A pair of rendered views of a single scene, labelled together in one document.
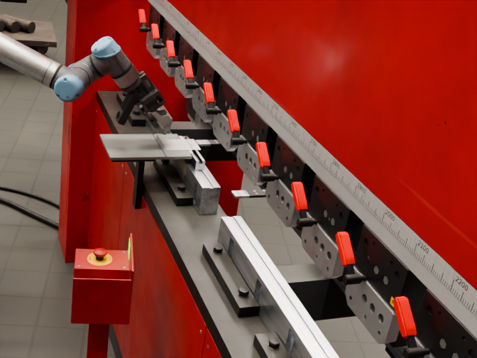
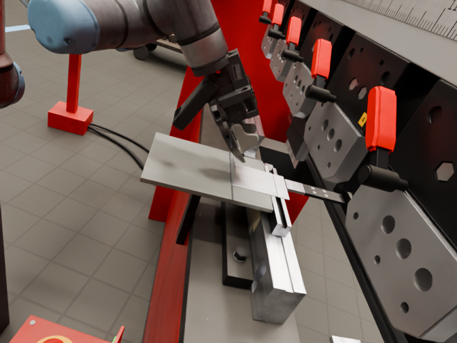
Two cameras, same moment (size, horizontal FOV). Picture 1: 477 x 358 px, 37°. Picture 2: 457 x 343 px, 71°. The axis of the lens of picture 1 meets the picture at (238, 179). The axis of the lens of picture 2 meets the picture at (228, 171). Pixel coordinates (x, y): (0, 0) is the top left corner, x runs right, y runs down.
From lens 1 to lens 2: 1.63 m
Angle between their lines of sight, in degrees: 11
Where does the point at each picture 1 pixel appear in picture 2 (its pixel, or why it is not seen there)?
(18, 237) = (125, 184)
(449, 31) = not seen: outside the picture
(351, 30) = not seen: outside the picture
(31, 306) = (99, 254)
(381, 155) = not seen: outside the picture
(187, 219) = (229, 327)
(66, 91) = (47, 26)
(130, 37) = (250, 43)
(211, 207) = (277, 314)
